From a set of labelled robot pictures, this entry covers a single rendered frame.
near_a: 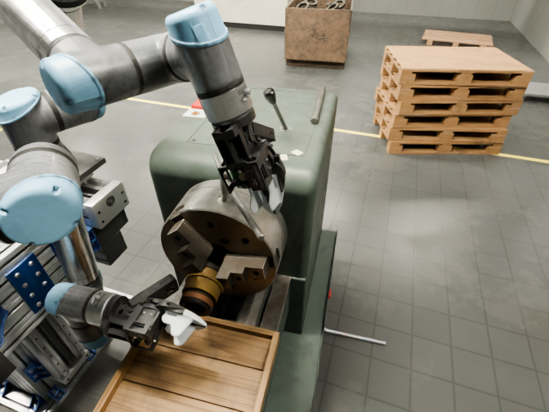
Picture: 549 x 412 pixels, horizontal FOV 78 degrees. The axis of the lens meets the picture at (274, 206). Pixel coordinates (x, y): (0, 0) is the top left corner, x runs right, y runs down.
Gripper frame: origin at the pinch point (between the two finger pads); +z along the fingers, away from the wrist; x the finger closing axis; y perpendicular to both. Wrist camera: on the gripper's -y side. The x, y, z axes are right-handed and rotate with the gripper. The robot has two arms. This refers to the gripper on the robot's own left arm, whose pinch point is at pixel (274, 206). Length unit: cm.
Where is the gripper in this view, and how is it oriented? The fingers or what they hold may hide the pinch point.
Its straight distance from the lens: 65.6
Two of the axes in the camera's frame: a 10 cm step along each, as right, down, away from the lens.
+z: 3.1, 7.8, 5.4
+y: -2.4, 6.2, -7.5
